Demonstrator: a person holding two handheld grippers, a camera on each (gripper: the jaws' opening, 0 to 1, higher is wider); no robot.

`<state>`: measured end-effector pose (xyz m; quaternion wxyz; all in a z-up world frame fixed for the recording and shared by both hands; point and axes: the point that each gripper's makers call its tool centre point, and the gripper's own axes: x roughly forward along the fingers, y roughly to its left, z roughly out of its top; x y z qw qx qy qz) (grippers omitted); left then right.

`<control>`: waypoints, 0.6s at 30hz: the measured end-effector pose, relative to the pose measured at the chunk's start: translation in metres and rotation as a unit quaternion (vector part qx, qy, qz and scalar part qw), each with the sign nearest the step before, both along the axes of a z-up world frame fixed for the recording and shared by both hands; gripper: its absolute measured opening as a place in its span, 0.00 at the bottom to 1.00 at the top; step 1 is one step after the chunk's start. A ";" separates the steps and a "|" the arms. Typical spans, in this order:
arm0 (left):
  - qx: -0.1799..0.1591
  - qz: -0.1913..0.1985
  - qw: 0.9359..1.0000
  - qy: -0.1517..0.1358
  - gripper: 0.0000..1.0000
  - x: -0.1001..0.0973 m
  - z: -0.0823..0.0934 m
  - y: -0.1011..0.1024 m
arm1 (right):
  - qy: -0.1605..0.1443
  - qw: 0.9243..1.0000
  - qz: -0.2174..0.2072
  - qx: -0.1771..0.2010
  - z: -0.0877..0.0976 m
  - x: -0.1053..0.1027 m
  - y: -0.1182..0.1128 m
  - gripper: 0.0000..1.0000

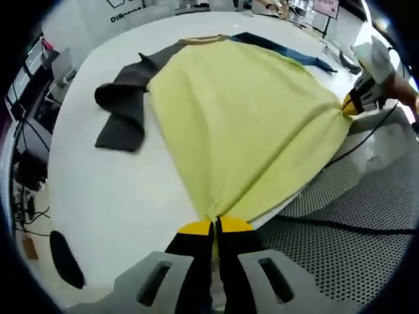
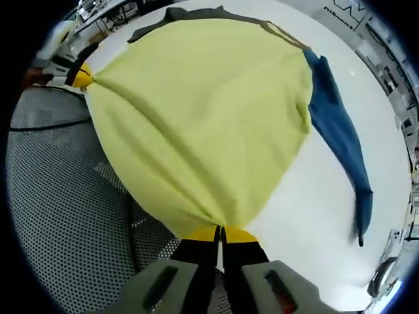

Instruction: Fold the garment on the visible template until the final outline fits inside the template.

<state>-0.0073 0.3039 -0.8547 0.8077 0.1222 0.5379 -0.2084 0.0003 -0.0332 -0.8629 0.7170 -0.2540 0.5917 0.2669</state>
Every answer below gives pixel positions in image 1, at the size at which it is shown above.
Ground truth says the black computer monitor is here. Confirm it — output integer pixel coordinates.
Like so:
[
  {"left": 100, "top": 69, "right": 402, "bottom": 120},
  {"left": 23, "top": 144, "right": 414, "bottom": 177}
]
[{"left": 24, "top": 31, "right": 46, "bottom": 78}]

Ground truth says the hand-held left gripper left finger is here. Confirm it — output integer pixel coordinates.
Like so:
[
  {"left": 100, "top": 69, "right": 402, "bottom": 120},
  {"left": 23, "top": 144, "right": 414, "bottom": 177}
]
[{"left": 113, "top": 219, "right": 217, "bottom": 314}]

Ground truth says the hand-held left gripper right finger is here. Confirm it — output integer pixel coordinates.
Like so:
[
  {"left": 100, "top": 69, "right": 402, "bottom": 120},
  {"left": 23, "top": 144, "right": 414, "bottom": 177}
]
[{"left": 217, "top": 215, "right": 331, "bottom": 314}]

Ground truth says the grey mesh office chair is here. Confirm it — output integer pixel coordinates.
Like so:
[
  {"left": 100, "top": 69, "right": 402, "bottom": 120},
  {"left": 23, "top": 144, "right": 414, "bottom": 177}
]
[{"left": 255, "top": 152, "right": 418, "bottom": 310}]

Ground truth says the white and black headset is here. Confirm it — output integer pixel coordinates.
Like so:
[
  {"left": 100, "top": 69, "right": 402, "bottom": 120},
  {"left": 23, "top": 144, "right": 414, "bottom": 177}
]
[{"left": 338, "top": 50, "right": 363, "bottom": 75}]

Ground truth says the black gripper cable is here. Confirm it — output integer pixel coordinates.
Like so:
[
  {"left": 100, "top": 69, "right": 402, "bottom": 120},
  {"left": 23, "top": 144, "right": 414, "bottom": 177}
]
[{"left": 323, "top": 97, "right": 402, "bottom": 166}]

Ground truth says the yellow garment with dark sleeves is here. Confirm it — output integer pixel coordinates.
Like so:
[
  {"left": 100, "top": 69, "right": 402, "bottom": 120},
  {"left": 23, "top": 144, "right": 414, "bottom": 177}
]
[{"left": 94, "top": 31, "right": 355, "bottom": 262}]

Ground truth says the pink sign on stand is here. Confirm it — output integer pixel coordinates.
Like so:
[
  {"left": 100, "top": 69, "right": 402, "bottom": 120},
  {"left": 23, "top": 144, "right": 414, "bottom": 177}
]
[{"left": 312, "top": 0, "right": 340, "bottom": 39}]

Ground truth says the black floor cable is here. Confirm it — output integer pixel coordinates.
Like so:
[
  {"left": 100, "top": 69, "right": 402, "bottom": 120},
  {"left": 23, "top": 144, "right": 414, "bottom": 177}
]
[{"left": 12, "top": 205, "right": 50, "bottom": 237}]

